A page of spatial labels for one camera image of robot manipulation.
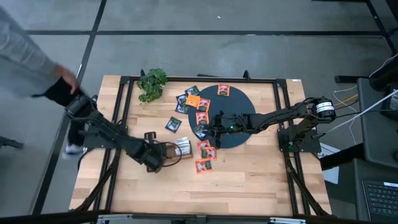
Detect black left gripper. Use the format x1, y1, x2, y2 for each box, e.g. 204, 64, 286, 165
133, 131, 169, 174

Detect white cable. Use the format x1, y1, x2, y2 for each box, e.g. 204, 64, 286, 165
323, 88, 398, 135
332, 88, 358, 146

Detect dark grey laptop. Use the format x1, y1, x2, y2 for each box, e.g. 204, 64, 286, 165
354, 159, 398, 222

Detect yellow cable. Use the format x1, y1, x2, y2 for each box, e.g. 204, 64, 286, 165
334, 94, 359, 108

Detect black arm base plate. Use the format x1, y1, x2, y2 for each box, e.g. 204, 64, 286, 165
83, 124, 127, 149
277, 127, 322, 154

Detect black stand foot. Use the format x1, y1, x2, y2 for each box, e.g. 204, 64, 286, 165
0, 136, 25, 151

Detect green potted plant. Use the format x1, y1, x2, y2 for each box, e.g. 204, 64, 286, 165
136, 68, 169, 103

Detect grey desk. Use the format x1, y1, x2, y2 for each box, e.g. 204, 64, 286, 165
356, 77, 398, 169

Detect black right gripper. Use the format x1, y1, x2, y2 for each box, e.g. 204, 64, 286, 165
208, 110, 251, 149

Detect plain orange tea packet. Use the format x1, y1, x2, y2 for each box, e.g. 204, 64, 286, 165
185, 94, 201, 108

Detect wooden compartment tray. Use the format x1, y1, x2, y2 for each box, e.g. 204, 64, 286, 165
164, 136, 194, 162

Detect black box device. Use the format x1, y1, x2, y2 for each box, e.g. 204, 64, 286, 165
368, 52, 398, 91

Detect black camera mount beam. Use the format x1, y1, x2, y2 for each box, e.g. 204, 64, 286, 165
0, 210, 398, 224

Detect person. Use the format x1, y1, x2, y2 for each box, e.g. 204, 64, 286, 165
0, 4, 88, 156

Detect white paper sheet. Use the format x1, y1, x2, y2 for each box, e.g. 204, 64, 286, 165
318, 142, 340, 185

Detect dark blue round placemat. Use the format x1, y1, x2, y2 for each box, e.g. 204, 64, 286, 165
188, 85, 257, 149

